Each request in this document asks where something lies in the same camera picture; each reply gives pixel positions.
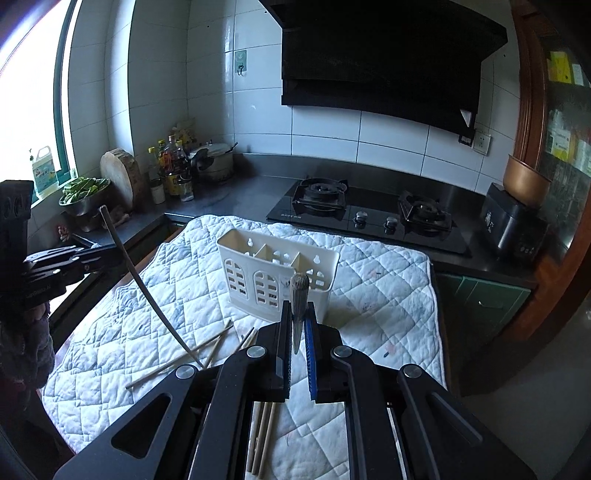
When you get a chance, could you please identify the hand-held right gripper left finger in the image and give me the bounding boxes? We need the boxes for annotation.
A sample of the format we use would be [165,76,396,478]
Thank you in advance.
[53,316,296,480]

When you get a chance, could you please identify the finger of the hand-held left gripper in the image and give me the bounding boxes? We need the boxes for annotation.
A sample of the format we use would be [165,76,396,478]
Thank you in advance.
[21,244,127,289]

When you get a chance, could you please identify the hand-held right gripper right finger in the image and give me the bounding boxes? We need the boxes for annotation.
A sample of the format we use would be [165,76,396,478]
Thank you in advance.
[304,309,537,480]

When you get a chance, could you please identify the white plastic utensil holder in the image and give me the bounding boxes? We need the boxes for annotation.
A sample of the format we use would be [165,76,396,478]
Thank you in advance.
[216,228,341,319]

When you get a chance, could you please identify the person's left forearm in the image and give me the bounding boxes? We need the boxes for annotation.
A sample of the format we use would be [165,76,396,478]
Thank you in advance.
[0,302,57,386]

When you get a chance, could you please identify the detergent bottle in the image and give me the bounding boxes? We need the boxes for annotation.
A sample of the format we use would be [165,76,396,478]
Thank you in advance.
[30,145,60,200]

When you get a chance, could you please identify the steel bowl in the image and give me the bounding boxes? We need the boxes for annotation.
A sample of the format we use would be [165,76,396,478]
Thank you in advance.
[58,180,112,219]

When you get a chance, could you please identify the green leafy vegetables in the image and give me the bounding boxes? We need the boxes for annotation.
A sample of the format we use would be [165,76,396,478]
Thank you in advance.
[60,176,112,204]

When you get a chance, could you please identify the white quilted mat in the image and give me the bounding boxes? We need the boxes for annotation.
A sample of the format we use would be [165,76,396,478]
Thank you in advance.
[41,213,448,480]

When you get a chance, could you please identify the round wooden cutting board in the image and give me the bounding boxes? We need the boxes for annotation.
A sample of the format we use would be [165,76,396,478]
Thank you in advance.
[100,148,136,214]

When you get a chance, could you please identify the cluster of condiment bottles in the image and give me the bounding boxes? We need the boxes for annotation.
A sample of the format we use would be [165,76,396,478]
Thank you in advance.
[147,117,197,205]

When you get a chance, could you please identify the black glass gas stove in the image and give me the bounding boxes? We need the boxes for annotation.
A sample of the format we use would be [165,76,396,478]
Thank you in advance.
[265,175,472,256]

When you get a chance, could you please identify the steel pressure cooker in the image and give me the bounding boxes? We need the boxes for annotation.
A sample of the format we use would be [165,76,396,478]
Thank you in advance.
[189,142,239,186]

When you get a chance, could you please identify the green cabinet door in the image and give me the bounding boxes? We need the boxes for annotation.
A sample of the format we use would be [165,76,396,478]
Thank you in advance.
[436,271,533,349]

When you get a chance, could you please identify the black toaster appliance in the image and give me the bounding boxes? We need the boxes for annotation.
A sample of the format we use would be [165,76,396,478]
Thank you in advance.
[479,182,552,259]

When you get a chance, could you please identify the copper inner pot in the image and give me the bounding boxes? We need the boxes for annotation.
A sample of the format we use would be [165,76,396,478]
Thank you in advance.
[502,154,552,208]

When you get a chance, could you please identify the black range hood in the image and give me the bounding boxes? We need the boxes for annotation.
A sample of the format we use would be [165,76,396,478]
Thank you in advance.
[259,0,509,136]

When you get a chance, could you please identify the wooden glass-door cabinet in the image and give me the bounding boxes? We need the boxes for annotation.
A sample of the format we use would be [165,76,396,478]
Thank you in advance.
[510,0,591,264]

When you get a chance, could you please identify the green window frame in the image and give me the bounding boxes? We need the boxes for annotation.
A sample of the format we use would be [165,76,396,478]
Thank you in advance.
[52,0,88,185]

